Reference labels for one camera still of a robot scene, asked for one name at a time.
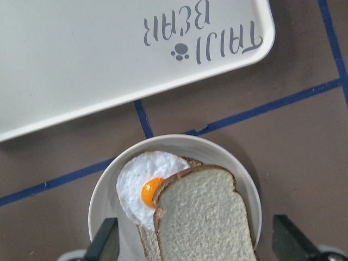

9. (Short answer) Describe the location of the bread slice under egg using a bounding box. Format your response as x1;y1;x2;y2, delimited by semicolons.
137;156;203;260

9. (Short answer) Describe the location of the cream bear tray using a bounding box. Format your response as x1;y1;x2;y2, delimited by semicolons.
1;1;275;141

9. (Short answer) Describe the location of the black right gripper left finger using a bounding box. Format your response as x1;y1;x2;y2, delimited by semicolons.
84;217;120;261

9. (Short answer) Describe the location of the white round plate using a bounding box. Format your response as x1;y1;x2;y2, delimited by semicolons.
88;134;262;260

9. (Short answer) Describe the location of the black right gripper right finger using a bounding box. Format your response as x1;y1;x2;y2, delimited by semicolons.
272;215;320;260

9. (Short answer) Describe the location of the fried egg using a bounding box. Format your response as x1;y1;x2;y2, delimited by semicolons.
116;151;190;231

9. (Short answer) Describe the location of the brown crust bread slice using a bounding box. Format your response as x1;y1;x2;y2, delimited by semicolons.
153;165;258;260

